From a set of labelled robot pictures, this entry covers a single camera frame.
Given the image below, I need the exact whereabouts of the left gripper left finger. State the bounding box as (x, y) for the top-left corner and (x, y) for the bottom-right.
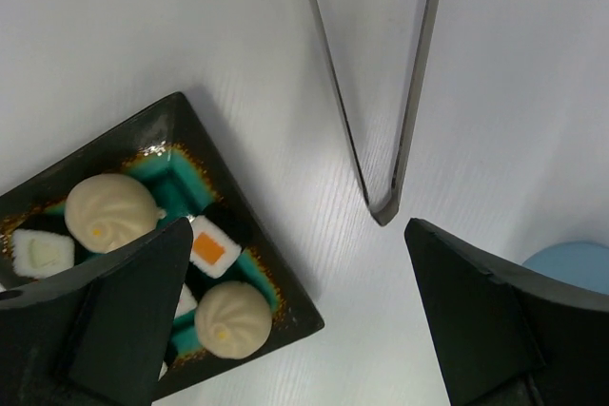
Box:
(1, 218), (193, 405)

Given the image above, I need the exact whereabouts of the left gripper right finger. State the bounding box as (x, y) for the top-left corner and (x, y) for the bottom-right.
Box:
(404, 219), (608, 405)

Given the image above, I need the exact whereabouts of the sushi with red centre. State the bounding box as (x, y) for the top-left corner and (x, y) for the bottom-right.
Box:
(174, 283), (198, 319)

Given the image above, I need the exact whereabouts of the blue cylindrical lunch box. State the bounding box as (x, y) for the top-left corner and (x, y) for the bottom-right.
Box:
(522, 242), (609, 295)

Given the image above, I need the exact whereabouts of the beige dumpling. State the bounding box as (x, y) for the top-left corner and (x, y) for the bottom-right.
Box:
(64, 174), (166, 254)
(194, 281), (272, 359)

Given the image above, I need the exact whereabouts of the sushi with orange centre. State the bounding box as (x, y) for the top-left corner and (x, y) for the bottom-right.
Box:
(190, 203), (253, 279)

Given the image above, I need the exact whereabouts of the sushi with green centre left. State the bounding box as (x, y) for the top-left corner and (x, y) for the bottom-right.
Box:
(12, 229), (75, 279)

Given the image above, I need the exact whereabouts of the black teal square plate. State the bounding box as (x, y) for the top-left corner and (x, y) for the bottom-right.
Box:
(0, 90), (325, 397)

